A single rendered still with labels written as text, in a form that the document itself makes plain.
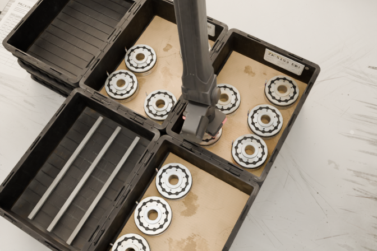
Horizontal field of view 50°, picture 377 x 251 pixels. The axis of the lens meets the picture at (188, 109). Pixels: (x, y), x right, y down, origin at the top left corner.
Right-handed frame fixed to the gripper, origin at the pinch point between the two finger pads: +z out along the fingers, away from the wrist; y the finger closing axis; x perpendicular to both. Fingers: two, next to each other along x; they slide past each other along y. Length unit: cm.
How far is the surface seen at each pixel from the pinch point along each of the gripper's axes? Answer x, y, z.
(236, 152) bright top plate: -1.5, 11.7, 1.0
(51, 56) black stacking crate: -7, -57, 4
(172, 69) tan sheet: 11.5, -20.7, 4.6
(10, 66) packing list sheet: -16, -76, 17
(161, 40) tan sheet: 18.3, -30.3, 5.0
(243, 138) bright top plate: 3.1, 11.0, 1.3
